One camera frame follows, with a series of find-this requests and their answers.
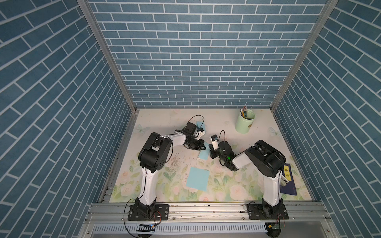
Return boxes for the light blue paper front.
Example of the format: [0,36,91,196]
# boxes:
[186,167,210,191]

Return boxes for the light blue square paper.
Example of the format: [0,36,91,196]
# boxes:
[196,121,206,131]

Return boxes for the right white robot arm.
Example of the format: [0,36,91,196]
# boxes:
[208,136,289,220]

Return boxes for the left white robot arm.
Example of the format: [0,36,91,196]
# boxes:
[128,122,206,221]

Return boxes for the floral table mat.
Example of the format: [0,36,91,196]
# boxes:
[110,109,311,203]

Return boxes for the green pen cup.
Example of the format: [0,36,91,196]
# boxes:
[235,109,256,134]

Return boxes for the coloured pencils in cup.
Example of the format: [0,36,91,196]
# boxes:
[240,106,248,119]

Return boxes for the white stapler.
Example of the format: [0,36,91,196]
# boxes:
[279,174,289,187]

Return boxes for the dark blue book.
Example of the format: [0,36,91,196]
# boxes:
[280,164,297,196]

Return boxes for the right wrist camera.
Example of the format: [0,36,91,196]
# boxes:
[210,134,219,151]

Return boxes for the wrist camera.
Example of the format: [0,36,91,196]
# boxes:
[194,128,205,140]
[210,134,219,151]

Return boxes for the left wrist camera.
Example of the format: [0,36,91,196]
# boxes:
[194,128,205,140]

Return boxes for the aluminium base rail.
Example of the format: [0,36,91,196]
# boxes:
[84,200,331,224]

